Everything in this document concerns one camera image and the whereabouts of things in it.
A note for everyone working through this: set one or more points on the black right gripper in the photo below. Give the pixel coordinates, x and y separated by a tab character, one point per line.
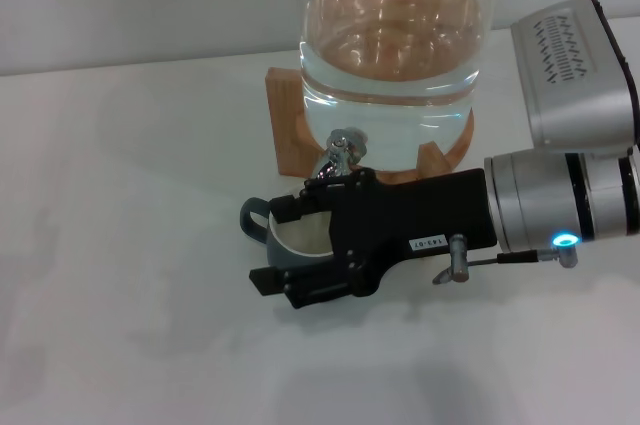
420	215

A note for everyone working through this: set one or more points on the black ceramic cup white inside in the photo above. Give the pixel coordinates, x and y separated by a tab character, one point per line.
290	257

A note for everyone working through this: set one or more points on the chrome faucet tap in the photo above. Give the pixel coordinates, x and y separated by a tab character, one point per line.
340	155

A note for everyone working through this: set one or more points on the wooden dispenser stand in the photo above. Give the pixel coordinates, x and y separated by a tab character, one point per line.
285	145

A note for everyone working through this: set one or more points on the glass water dispenser jar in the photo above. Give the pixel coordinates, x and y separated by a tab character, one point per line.
395	70

